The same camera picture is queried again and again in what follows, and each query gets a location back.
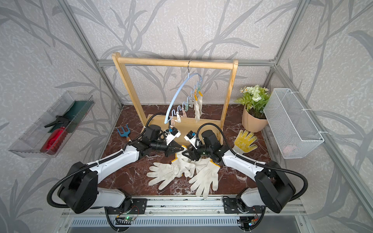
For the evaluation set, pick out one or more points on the yellow patterned glove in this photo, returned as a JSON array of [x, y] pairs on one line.
[[245, 142]]

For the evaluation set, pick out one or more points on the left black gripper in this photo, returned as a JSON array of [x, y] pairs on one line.
[[174, 151]]

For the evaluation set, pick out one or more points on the blue hand rake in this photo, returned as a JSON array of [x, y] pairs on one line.
[[124, 132]]

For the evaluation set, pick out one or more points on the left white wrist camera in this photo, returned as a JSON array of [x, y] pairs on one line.
[[171, 134]]

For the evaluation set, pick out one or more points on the white glove clipped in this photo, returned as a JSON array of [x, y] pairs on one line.
[[182, 167], [199, 104]]

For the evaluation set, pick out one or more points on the white glove pile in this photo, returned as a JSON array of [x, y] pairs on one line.
[[206, 177], [197, 110]]

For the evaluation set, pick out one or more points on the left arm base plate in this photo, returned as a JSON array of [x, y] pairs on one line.
[[135, 206]]

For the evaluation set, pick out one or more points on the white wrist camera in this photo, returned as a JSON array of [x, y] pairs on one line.
[[171, 134], [191, 138]]

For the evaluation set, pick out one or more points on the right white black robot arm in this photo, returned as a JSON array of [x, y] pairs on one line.
[[275, 186]]

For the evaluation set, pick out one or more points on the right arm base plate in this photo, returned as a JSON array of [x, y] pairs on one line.
[[237, 206]]

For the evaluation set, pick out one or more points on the aluminium front rail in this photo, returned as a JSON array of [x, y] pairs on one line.
[[192, 206]]

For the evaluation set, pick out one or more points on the red spray bottle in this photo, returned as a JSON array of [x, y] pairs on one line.
[[55, 140]]

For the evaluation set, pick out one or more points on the clear plastic wall tray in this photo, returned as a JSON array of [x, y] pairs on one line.
[[47, 136]]

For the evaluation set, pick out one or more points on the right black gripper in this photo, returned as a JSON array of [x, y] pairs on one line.
[[191, 152]]

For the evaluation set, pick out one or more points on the wooden hanging rack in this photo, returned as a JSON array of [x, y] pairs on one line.
[[183, 124]]

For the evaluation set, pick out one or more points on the blue clip hanger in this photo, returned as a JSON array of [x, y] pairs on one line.
[[185, 97]]

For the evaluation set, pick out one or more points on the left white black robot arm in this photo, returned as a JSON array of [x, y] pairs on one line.
[[79, 190]]

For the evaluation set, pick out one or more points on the potted white flower plant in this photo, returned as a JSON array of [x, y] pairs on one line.
[[254, 99]]

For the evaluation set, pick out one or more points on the white glove far left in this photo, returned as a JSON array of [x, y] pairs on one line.
[[164, 174]]

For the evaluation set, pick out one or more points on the white wire basket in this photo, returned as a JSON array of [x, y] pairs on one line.
[[294, 131]]

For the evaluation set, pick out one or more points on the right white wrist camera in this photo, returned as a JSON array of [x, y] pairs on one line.
[[191, 138]]

